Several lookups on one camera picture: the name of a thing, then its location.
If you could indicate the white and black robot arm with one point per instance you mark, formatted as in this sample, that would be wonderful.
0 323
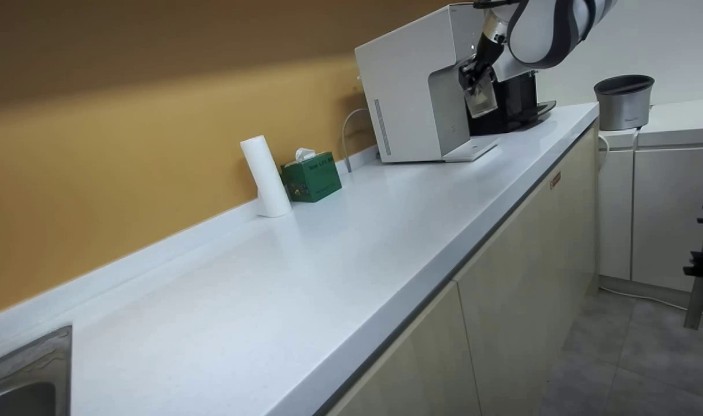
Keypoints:
549 34

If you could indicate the grey bucket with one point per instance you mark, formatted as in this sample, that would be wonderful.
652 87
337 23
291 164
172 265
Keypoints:
622 104

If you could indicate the steel sink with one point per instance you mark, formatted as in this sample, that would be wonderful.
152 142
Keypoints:
18 377

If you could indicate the white cabinet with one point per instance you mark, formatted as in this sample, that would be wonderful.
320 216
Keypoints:
676 216

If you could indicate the green tissue box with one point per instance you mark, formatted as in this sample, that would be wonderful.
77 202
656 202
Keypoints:
312 179

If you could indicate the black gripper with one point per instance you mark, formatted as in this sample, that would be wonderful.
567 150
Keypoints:
490 42

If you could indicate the white coffee maker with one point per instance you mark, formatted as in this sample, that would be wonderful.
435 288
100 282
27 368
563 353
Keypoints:
405 83

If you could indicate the white paper towel roll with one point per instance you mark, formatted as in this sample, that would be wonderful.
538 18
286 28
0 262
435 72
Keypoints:
261 176

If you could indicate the white tissue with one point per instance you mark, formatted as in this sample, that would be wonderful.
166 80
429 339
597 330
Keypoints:
306 152

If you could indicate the beige cabinet door with label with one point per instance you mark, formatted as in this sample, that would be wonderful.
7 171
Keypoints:
574 231

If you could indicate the black and white tripod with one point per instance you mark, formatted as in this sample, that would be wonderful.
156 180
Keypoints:
701 265

